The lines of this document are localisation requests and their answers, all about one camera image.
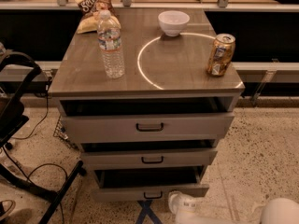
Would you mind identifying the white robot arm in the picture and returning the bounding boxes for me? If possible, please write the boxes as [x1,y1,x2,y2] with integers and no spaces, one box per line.
[168,191,299,224]

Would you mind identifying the grey three-drawer cabinet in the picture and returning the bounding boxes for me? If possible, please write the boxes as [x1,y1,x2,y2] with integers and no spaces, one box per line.
[50,8,244,201]

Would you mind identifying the white ceramic bowl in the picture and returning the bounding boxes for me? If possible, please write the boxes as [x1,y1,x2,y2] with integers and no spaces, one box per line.
[158,10,190,36]

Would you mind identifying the brown chip bag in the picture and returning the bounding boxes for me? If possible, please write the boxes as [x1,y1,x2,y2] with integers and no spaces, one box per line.
[75,0,121,34]

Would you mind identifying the black floor cable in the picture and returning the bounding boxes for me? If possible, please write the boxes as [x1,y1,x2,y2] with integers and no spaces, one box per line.
[2,91,69,224]

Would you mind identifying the clear plastic water bottle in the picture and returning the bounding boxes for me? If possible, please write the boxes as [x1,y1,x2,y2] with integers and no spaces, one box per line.
[97,10,125,78]

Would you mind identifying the black chair frame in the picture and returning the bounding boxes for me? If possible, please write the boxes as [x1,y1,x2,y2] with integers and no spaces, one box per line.
[0,49,83,224]

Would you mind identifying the grey drawer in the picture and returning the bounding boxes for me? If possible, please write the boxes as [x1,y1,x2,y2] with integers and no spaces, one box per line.
[62,97,234,144]
[94,166,209,202]
[81,140,217,170]

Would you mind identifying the gold soda can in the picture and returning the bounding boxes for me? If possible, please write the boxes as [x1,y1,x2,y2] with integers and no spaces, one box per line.
[206,34,235,77]

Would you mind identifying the wire basket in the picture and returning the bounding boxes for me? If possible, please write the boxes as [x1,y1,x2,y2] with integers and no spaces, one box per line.
[53,118,78,149]

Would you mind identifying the shoe at bottom left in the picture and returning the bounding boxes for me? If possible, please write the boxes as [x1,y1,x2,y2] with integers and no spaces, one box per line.
[0,200,16,221]

